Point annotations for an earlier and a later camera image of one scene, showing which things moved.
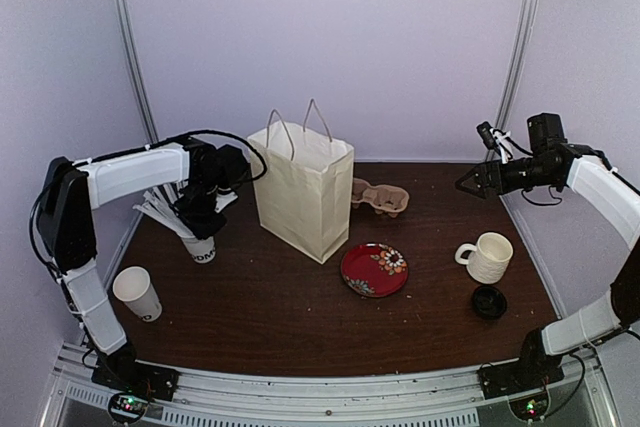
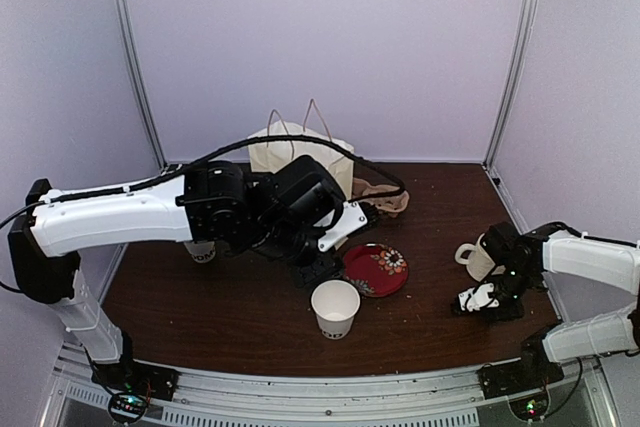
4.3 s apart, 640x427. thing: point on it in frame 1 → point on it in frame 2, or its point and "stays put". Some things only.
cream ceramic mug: (488, 260) stays put
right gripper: (483, 177) → (516, 311)
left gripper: (199, 229) → (309, 277)
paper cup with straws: (203, 251) stays put
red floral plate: (373, 269) stays put
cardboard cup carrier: (387, 199) stays put
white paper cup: (133, 286) → (335, 304)
